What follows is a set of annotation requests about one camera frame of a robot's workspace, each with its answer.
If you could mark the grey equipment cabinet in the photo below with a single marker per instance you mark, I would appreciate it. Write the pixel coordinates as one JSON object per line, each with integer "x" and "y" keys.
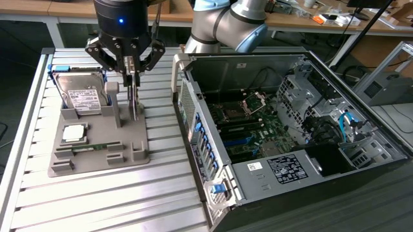
{"x": 386, "y": 89}

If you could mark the white mug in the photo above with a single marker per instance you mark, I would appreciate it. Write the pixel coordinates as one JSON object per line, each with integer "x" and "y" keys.
{"x": 310, "y": 3}

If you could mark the white small box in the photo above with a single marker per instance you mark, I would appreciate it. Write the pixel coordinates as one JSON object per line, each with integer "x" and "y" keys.
{"x": 350, "y": 21}

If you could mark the wooden desk with white legs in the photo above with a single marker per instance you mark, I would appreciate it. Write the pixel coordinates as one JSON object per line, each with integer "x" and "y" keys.
{"x": 32, "y": 9}

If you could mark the black stand pole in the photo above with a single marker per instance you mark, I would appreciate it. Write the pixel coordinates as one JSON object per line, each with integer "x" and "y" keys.
{"x": 371, "y": 24}

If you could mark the silver CPU chip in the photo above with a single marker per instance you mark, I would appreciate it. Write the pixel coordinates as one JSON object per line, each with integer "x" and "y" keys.
{"x": 73, "y": 133}

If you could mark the black RAM stick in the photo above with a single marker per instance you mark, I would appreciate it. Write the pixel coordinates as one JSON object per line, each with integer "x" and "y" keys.
{"x": 239, "y": 128}

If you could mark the aluminium profile frame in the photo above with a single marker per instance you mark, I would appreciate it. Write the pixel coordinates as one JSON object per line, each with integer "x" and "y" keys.
{"x": 394, "y": 53}

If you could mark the grey plastic parts rack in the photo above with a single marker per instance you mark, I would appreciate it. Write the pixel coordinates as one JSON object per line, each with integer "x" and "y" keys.
{"x": 96, "y": 157}

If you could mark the black monitor stand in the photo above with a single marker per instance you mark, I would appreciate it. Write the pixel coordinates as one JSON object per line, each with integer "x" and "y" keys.
{"x": 358, "y": 14}

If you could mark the silver metal disk bay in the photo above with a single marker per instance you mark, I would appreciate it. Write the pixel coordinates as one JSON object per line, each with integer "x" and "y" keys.
{"x": 363, "y": 152}

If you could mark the brown cardboard box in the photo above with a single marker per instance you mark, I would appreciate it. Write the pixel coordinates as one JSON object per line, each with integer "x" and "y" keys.
{"x": 164, "y": 7}

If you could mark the grey power supply unit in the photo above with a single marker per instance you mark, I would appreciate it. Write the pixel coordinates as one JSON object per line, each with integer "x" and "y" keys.
{"x": 258, "y": 178}

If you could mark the open PC case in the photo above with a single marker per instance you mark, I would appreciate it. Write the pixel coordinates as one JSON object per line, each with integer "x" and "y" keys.
{"x": 290, "y": 217}

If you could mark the silver hard disk drive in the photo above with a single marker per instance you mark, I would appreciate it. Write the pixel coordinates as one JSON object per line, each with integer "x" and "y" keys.
{"x": 80, "y": 94}

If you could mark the blue disk caddy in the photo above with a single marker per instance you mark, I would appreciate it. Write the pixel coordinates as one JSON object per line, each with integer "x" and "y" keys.
{"x": 58, "y": 68}

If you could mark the green motherboard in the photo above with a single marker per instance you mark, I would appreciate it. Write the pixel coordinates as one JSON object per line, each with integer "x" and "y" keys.
{"x": 274, "y": 130}

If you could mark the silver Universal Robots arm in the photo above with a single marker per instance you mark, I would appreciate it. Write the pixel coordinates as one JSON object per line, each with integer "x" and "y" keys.
{"x": 226, "y": 21}

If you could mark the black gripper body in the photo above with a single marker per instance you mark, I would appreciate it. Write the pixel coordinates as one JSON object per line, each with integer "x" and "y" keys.
{"x": 121, "y": 21}

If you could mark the CPU socket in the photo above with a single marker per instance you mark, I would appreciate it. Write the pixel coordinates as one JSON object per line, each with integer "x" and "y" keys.
{"x": 230, "y": 112}

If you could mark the graphics card with metal bracket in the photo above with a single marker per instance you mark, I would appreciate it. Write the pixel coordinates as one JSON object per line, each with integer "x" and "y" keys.
{"x": 132, "y": 104}

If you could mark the green RAM stick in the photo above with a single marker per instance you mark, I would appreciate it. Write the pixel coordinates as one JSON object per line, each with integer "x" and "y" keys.
{"x": 89, "y": 147}

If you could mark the blue case latch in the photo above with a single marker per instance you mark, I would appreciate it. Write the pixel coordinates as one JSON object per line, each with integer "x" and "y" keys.
{"x": 218, "y": 188}

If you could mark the orange small box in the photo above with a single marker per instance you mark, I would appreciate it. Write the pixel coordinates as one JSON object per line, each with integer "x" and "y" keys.
{"x": 318, "y": 19}

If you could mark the wooden desk with clutter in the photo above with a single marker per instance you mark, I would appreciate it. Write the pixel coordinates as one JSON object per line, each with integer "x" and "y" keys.
{"x": 303, "y": 23}

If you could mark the folded brown cardboard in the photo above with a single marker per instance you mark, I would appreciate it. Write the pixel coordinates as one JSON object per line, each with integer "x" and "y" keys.
{"x": 402, "y": 14}

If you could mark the metal socket cover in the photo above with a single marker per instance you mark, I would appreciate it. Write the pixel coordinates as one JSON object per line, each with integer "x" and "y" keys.
{"x": 254, "y": 101}

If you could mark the grey metal device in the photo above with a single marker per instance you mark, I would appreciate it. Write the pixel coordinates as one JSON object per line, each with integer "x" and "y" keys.
{"x": 282, "y": 7}

